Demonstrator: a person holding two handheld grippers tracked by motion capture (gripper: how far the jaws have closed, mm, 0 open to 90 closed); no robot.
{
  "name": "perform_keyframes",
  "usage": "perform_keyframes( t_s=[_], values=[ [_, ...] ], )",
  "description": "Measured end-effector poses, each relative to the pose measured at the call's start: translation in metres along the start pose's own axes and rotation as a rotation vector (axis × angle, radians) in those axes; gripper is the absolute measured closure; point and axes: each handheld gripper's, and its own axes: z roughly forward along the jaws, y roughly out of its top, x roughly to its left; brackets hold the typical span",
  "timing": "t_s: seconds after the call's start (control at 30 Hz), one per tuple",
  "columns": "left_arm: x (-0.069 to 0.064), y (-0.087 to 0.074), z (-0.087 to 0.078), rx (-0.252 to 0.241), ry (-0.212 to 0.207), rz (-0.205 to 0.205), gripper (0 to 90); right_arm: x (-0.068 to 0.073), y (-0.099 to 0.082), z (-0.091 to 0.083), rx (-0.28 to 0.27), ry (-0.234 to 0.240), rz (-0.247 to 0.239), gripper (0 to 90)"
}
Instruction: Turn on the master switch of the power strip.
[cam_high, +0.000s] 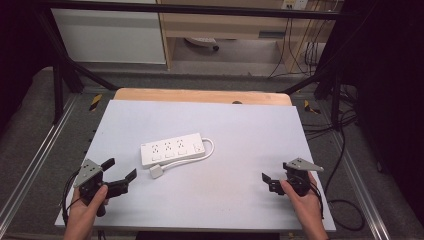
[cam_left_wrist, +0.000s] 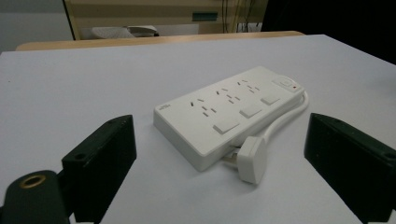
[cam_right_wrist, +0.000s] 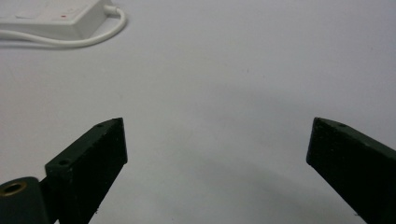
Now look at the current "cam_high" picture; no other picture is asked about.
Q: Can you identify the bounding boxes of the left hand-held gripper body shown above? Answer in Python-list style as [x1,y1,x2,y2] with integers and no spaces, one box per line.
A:
[73,158,116,218]

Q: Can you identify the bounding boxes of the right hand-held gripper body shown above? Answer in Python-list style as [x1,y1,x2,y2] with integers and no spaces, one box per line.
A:
[268,157,325,198]

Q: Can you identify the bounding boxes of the person's right hand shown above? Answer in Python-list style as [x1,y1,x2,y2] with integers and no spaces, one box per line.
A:
[279,171,327,233]

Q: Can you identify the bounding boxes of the person's left hand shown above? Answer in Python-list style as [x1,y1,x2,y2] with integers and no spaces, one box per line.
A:
[65,185,109,235]

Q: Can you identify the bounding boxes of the white power plug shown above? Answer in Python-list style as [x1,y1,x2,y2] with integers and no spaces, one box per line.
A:
[148,164,165,180]

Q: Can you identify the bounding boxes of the white power strip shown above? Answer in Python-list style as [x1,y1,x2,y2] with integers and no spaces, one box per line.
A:
[139,132,206,168]

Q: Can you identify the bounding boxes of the white table board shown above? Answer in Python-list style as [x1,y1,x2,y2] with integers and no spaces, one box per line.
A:
[54,99,337,233]

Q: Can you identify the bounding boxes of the yellow black tape marker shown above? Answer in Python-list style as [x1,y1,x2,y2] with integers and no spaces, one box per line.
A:
[88,93,104,112]
[303,99,322,115]

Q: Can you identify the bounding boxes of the wooden table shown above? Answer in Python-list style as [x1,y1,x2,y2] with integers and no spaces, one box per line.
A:
[113,87,294,107]

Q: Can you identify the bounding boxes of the black curtain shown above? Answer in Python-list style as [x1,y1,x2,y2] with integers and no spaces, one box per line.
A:
[0,0,54,129]
[338,0,424,228]

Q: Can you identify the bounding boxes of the white cabinet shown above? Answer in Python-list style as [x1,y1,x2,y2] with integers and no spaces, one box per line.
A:
[51,0,167,65]

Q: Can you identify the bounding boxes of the white chair base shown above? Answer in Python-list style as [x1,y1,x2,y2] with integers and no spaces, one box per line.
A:
[184,36,221,52]

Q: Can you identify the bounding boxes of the wooden desk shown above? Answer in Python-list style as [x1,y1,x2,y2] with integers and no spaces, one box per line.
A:
[155,0,338,73]

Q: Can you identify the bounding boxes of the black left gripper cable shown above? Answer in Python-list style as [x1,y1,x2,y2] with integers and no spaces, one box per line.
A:
[61,169,83,228]

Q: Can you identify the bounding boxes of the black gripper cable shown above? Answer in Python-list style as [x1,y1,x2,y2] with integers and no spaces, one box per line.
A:
[61,169,83,228]
[308,181,325,220]

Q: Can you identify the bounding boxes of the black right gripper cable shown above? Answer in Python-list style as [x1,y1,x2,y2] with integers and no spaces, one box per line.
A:
[308,181,325,220]

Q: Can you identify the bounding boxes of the black floor cables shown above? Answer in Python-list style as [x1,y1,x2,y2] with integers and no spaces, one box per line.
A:
[300,83,367,232]

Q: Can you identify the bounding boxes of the aluminium floor rail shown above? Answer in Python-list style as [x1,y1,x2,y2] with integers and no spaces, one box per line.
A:
[327,130,392,240]
[0,94,80,228]

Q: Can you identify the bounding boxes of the white power strip cable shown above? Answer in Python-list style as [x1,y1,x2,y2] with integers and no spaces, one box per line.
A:
[159,137,216,170]

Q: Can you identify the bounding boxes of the hanging black cables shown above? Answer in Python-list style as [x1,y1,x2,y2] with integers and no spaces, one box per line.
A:
[267,9,329,80]

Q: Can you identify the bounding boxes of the wall outlet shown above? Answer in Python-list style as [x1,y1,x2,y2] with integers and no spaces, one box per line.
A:
[281,0,310,11]

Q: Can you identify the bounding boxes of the black metal frame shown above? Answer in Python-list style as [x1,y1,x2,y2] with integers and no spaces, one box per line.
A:
[32,0,355,126]

